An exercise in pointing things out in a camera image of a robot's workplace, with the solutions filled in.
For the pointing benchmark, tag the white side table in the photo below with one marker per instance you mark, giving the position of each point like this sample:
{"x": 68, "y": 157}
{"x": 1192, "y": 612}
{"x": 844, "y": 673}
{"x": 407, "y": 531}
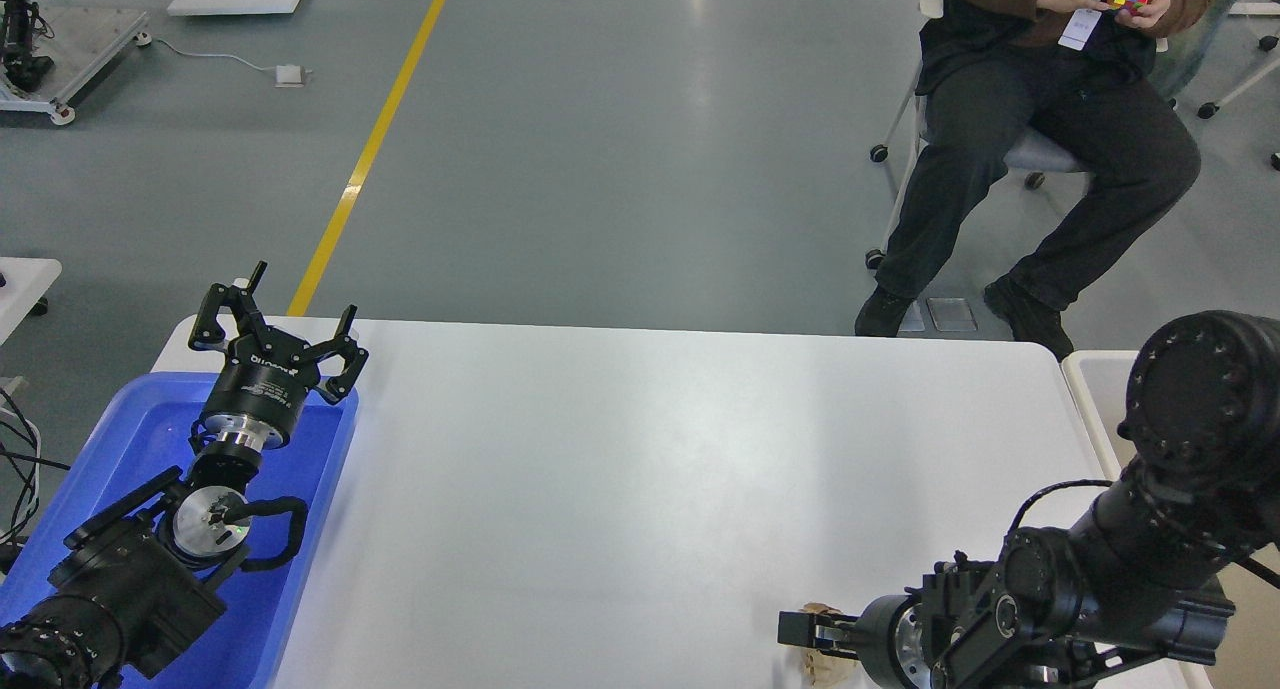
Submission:
{"x": 26, "y": 282}

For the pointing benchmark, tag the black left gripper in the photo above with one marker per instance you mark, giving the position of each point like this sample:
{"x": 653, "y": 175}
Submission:
{"x": 258, "y": 385}

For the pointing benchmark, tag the white floor power box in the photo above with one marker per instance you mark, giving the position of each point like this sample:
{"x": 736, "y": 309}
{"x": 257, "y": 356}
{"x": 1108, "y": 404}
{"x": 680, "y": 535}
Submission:
{"x": 289, "y": 76}

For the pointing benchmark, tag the metal wheeled platform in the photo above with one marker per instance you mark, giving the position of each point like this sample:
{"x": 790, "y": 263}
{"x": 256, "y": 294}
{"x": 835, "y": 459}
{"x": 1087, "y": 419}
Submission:
{"x": 49, "y": 55}

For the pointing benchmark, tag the seated person in black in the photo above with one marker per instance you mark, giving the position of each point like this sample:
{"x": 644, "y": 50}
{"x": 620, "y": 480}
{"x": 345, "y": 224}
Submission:
{"x": 1078, "y": 73}

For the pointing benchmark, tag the white chair base right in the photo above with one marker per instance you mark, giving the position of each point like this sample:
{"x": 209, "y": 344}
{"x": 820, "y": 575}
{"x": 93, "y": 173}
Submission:
{"x": 1254, "y": 62}

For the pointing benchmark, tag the metal floor plate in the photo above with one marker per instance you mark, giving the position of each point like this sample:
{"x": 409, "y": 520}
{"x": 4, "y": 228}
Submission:
{"x": 951, "y": 314}

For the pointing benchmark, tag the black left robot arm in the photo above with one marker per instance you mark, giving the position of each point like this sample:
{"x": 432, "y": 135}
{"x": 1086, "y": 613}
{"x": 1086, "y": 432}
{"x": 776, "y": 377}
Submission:
{"x": 140, "y": 583}

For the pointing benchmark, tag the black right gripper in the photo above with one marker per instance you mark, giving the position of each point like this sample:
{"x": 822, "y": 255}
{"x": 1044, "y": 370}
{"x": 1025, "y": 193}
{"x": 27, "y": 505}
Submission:
{"x": 897, "y": 639}

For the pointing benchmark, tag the brown paper ball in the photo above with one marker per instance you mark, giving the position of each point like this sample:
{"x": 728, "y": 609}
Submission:
{"x": 822, "y": 670}

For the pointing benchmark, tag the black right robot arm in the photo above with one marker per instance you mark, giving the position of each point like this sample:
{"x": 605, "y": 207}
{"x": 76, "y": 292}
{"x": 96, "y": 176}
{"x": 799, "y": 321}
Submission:
{"x": 1134, "y": 580}

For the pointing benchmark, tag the beige plastic bin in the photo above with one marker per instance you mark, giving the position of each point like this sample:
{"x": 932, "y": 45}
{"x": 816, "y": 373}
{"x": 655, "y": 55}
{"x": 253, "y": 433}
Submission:
{"x": 1248, "y": 656}

